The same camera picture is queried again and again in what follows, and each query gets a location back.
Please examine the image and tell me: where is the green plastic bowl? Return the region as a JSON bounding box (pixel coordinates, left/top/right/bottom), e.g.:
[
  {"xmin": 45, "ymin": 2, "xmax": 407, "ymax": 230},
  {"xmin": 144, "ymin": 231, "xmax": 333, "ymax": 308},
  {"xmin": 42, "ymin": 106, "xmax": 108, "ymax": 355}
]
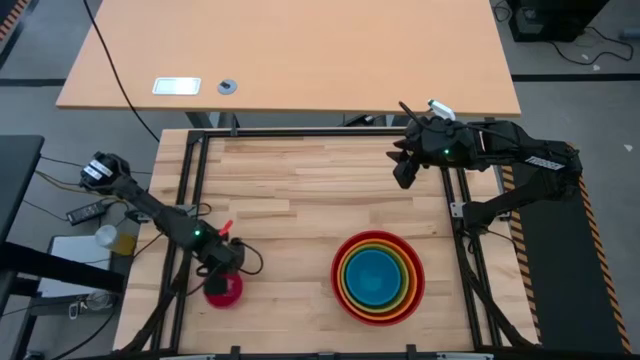
[{"xmin": 342, "ymin": 244, "xmax": 411, "ymax": 312}]

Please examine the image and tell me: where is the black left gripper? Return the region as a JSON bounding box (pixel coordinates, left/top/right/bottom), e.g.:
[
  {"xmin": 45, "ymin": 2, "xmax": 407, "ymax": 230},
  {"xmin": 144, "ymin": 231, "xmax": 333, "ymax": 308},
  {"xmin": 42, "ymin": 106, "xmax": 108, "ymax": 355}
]
[{"xmin": 197, "ymin": 238, "xmax": 246, "ymax": 296}]

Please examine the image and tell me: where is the black aluminium table frame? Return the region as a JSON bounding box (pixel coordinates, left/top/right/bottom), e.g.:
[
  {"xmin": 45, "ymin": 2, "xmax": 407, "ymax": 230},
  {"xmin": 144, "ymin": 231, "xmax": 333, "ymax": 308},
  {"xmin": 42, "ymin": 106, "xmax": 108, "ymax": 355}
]
[{"xmin": 112, "ymin": 127, "xmax": 541, "ymax": 360}]

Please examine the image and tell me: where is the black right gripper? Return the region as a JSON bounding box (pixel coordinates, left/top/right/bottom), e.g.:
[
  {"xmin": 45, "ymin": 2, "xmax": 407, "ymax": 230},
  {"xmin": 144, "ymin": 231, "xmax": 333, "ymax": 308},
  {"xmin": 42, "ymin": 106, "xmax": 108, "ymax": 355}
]
[{"xmin": 386, "ymin": 115, "xmax": 480, "ymax": 190}]

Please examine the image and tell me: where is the blue plastic bowl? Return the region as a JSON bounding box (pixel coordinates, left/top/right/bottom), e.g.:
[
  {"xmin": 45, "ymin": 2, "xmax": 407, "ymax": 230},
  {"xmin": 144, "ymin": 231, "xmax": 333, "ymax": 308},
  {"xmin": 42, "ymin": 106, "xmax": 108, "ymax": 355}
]
[{"xmin": 345, "ymin": 249, "xmax": 402, "ymax": 307}]

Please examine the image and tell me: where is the black floor cable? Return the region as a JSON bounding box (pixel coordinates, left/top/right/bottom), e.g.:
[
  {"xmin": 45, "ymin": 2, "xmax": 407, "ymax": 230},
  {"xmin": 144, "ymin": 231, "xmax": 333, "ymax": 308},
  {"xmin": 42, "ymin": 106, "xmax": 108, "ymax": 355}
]
[{"xmin": 547, "ymin": 27, "xmax": 635, "ymax": 66}]

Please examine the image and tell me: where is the black power adapter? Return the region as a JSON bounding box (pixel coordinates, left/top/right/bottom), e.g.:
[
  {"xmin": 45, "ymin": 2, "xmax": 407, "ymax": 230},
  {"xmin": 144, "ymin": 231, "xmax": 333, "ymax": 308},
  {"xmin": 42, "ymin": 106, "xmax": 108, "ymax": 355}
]
[{"xmin": 66, "ymin": 200, "xmax": 107, "ymax": 225}]

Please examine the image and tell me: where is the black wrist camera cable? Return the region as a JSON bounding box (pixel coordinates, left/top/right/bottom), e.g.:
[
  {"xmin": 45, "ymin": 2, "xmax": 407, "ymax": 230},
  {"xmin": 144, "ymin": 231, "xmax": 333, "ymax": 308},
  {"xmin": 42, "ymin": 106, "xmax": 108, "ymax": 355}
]
[{"xmin": 398, "ymin": 101, "xmax": 426, "ymax": 126}]

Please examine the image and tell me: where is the orange plastic bowl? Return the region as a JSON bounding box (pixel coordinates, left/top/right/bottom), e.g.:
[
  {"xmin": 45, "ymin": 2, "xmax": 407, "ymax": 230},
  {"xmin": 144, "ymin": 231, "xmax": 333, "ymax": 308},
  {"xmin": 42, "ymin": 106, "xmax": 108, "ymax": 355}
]
[{"xmin": 336, "ymin": 236, "xmax": 419, "ymax": 322}]

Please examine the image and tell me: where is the long black desk cable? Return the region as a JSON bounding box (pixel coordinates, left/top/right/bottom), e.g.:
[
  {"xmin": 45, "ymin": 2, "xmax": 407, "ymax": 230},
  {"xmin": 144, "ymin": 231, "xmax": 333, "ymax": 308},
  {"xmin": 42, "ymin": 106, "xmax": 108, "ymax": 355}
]
[{"xmin": 81, "ymin": 0, "xmax": 161, "ymax": 144}]

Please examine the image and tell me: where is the yellow plastic bowl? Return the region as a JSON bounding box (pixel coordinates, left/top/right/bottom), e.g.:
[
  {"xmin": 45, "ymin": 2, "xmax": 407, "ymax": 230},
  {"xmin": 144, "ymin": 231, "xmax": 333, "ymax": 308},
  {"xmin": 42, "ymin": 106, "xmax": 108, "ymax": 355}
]
[{"xmin": 340, "ymin": 241, "xmax": 414, "ymax": 315}]

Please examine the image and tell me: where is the small red plastic bowl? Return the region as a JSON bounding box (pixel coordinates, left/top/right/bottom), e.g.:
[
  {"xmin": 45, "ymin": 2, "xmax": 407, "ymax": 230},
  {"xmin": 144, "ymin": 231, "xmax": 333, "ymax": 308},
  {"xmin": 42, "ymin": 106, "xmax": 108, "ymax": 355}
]
[{"xmin": 203, "ymin": 272, "xmax": 245, "ymax": 310}]

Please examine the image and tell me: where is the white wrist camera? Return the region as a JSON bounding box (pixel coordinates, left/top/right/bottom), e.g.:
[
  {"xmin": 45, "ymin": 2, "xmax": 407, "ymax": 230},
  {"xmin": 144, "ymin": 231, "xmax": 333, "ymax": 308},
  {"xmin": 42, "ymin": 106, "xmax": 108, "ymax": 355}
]
[{"xmin": 427, "ymin": 98, "xmax": 457, "ymax": 121}]

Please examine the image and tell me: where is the hazard-striped floor tape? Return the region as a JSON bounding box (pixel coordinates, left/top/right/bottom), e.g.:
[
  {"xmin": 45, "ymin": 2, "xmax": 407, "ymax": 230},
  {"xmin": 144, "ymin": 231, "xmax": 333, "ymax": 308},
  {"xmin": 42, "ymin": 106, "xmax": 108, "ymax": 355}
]
[{"xmin": 0, "ymin": 0, "xmax": 30, "ymax": 42}]

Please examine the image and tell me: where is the stack of rainbow nested bowls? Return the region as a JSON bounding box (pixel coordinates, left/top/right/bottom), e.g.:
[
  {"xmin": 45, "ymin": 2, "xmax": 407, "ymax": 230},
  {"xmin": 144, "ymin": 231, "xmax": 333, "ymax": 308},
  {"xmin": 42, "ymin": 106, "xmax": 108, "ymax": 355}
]
[{"xmin": 330, "ymin": 229, "xmax": 427, "ymax": 328}]

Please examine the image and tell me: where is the white flat box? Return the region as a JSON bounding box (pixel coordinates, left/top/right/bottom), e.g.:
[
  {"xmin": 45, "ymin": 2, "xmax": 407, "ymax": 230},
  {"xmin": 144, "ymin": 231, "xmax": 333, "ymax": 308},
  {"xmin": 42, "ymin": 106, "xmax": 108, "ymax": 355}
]
[{"xmin": 38, "ymin": 234, "xmax": 129, "ymax": 299}]

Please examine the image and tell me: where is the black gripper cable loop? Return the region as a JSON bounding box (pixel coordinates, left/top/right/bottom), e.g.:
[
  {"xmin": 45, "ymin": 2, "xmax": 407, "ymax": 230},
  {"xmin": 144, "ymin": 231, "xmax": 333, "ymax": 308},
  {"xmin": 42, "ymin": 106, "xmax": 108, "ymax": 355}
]
[{"xmin": 232, "ymin": 238, "xmax": 265, "ymax": 276}]

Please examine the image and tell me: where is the black computer case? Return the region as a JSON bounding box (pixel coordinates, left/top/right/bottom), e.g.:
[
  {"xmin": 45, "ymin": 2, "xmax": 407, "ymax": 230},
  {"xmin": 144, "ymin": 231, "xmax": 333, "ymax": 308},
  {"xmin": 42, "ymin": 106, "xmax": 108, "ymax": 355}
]
[{"xmin": 505, "ymin": 0, "xmax": 611, "ymax": 43}]

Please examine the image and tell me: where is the black side table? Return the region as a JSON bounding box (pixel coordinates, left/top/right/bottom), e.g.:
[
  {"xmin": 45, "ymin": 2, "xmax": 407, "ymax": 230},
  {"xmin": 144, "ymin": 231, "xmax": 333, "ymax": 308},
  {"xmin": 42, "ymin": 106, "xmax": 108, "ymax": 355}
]
[{"xmin": 0, "ymin": 133, "xmax": 126, "ymax": 360}]

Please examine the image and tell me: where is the clear plastic container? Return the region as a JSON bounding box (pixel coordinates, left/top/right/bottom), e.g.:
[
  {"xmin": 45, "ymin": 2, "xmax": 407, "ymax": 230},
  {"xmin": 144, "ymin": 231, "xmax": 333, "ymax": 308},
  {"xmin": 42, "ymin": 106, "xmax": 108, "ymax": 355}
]
[{"xmin": 82, "ymin": 291, "xmax": 117, "ymax": 312}]

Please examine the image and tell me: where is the clear plastic cup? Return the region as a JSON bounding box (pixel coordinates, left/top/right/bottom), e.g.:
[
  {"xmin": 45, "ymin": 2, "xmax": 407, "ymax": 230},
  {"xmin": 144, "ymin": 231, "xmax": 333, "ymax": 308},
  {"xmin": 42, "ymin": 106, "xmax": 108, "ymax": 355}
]
[{"xmin": 94, "ymin": 224, "xmax": 137, "ymax": 256}]

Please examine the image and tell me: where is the light wood desk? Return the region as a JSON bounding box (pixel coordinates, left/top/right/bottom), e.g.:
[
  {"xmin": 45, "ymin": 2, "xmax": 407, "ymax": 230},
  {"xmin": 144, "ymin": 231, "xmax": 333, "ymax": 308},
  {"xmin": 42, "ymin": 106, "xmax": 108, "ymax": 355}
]
[{"xmin": 55, "ymin": 0, "xmax": 522, "ymax": 118}]

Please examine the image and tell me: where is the black hazard-striped floor mat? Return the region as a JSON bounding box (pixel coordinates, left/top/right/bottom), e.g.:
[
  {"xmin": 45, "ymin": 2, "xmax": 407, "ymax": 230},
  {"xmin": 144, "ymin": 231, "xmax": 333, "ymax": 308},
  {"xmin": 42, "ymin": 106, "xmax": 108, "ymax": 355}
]
[{"xmin": 501, "ymin": 142, "xmax": 634, "ymax": 354}]

